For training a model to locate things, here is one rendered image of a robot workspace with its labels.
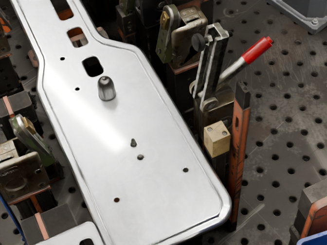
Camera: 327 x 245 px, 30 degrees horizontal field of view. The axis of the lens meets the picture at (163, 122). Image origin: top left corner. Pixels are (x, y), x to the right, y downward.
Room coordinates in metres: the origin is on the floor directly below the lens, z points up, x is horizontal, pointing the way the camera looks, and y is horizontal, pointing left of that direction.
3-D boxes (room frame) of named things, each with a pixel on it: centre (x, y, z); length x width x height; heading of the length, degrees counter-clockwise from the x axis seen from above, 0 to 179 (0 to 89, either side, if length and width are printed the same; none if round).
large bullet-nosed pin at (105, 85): (0.70, 0.10, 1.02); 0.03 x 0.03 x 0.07
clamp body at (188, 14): (0.82, -0.06, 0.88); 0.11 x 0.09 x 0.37; 111
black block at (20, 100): (0.71, 0.29, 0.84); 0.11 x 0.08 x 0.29; 111
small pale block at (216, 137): (0.56, -0.09, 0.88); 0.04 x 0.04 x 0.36; 21
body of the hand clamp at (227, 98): (0.64, -0.10, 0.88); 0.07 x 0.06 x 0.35; 111
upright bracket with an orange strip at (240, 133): (0.55, -0.12, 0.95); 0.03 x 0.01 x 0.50; 21
